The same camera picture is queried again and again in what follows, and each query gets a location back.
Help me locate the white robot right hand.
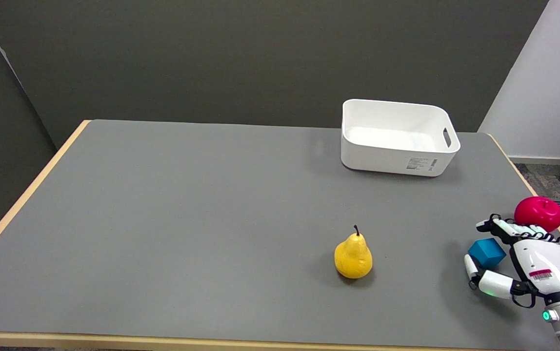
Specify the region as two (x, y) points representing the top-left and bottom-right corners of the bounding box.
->
(464, 214), (560, 308)

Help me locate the white plastic bin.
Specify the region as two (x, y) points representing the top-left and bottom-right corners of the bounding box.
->
(341, 99), (460, 177)

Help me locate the yellow pear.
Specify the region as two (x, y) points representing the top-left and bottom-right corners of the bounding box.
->
(334, 225), (374, 279)

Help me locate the blue cube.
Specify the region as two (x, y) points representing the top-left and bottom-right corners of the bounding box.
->
(468, 238), (507, 270)

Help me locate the red apple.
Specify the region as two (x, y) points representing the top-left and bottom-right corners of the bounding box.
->
(514, 196), (560, 233)

